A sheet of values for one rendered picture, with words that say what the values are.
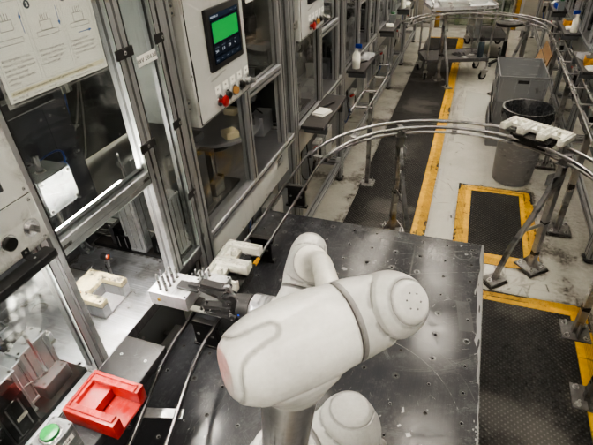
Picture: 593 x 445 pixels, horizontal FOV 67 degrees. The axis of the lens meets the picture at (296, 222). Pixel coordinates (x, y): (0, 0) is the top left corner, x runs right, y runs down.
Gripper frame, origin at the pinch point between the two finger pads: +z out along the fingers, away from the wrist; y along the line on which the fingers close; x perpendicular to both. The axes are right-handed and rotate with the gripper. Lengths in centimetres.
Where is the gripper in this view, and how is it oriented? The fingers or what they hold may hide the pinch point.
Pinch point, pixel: (190, 292)
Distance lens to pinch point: 139.8
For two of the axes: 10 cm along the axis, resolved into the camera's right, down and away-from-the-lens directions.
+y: -0.4, -8.1, -5.8
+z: -9.4, -1.6, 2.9
